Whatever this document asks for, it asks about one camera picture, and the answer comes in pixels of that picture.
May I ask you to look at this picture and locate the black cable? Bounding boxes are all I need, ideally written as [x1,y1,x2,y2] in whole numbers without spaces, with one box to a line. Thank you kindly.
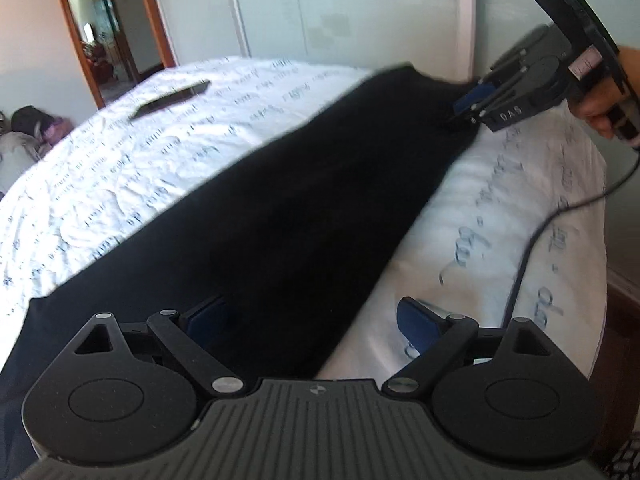
[502,147,640,323]

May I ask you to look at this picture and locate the black bag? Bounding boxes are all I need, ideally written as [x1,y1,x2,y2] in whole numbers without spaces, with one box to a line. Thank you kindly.
[10,105,51,136]

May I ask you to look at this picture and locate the white printed quilt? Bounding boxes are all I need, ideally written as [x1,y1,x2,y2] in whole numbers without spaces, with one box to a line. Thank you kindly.
[0,55,608,386]

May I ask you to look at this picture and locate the person's right hand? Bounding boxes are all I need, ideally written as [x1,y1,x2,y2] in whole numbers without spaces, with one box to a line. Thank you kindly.
[572,46,640,138]

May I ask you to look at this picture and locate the black smartphone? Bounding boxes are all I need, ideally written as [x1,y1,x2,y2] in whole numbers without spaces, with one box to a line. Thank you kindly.
[127,80,211,121]

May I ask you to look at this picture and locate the purple cloth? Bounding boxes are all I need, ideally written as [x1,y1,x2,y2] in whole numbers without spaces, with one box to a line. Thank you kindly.
[42,115,76,142]

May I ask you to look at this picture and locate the grey cloth bundle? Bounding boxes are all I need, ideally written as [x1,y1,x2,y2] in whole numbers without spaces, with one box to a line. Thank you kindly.
[0,130,42,196]

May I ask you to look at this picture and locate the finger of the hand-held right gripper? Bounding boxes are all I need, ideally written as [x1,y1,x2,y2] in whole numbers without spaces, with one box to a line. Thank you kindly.
[452,30,548,113]
[440,82,538,133]

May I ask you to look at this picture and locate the white sliding wardrobe door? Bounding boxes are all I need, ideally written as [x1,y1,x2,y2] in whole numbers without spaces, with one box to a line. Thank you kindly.
[150,0,476,81]

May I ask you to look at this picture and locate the black pants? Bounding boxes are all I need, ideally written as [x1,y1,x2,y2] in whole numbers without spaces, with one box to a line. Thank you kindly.
[0,62,493,461]

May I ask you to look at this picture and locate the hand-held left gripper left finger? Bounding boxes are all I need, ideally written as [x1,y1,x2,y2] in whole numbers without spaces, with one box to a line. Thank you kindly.
[72,296,246,396]

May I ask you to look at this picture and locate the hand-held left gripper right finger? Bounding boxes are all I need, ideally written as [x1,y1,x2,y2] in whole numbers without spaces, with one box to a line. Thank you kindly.
[382,296,556,396]

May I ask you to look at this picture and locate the wooden door frame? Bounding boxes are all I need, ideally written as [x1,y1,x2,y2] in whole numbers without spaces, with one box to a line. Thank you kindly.
[50,0,178,111]

